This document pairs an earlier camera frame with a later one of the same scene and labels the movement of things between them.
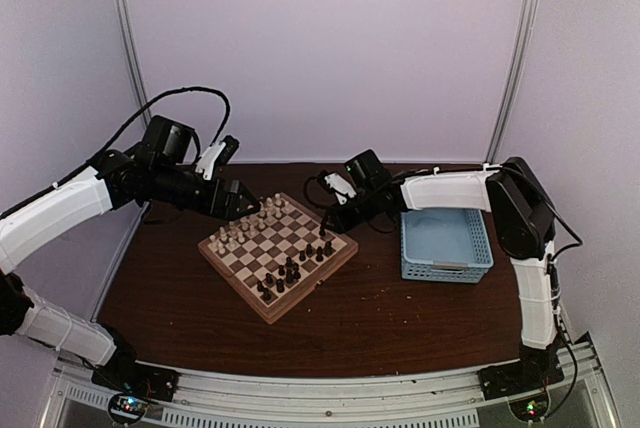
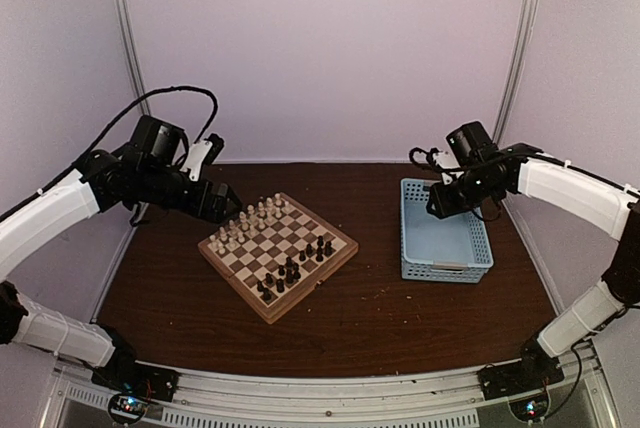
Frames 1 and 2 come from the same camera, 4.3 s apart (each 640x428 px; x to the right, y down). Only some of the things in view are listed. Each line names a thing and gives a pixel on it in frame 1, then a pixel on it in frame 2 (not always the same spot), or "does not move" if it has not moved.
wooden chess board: [276, 258] does not move
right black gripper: [341, 221] -> [442, 205]
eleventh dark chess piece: [329, 250] does not move
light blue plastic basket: [444, 245] does not move
